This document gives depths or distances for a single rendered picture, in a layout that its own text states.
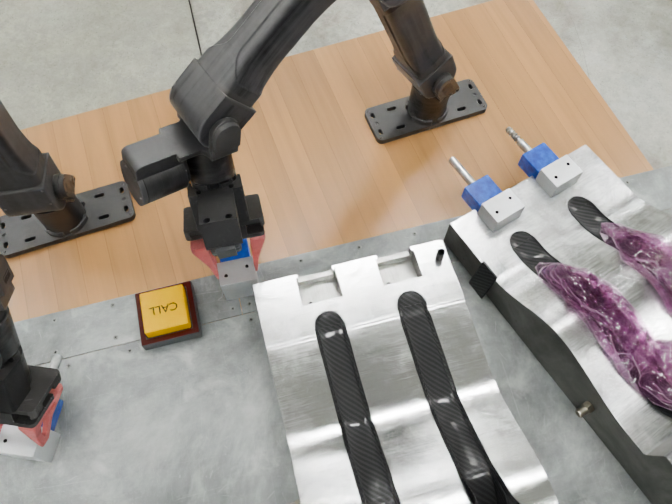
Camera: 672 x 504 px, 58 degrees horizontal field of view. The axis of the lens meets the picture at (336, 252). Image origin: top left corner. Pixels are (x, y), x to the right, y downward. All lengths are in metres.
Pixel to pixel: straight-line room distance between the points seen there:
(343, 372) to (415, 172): 0.37
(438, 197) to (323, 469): 0.46
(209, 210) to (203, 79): 0.15
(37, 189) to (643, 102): 1.96
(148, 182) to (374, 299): 0.31
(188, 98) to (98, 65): 1.66
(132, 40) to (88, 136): 1.33
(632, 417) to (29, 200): 0.80
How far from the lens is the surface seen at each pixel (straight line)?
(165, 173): 0.72
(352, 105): 1.05
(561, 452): 0.87
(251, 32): 0.67
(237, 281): 0.83
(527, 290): 0.84
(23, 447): 0.85
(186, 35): 2.36
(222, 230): 0.69
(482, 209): 0.87
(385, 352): 0.76
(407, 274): 0.82
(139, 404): 0.87
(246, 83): 0.67
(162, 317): 0.85
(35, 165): 0.86
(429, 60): 0.89
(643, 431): 0.83
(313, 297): 0.80
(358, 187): 0.96
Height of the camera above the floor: 1.61
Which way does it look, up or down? 64 degrees down
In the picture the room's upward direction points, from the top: 1 degrees clockwise
